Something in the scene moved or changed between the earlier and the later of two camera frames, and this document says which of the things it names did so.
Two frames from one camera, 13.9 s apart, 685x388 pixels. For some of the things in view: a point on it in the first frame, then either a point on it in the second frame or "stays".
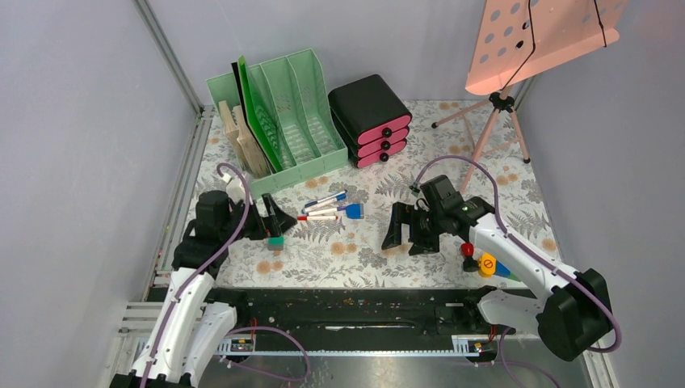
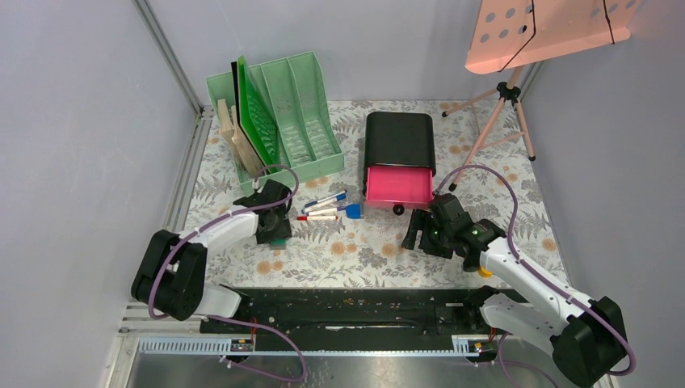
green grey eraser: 275,243 stays
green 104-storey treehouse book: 230,131 stays
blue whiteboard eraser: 355,211 stays
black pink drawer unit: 372,121 to 399,159
